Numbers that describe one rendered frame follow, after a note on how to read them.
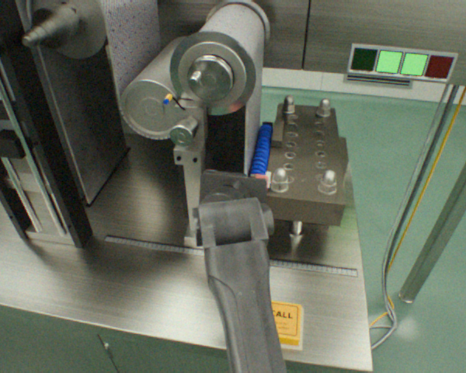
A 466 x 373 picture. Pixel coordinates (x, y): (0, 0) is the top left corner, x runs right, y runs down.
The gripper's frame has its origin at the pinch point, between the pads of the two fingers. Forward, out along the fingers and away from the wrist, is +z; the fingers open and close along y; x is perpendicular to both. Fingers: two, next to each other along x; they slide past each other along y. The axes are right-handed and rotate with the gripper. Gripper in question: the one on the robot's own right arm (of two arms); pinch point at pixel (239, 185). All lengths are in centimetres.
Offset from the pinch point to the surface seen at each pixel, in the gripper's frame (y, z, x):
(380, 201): 70, 165, -35
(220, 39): -4.3, -4.4, 23.9
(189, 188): -10.5, 5.2, -2.7
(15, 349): -56, 6, -51
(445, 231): 73, 78, -26
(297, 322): 12.5, -6.5, -21.3
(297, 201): 10.6, 6.2, -3.3
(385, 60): 29, 30, 28
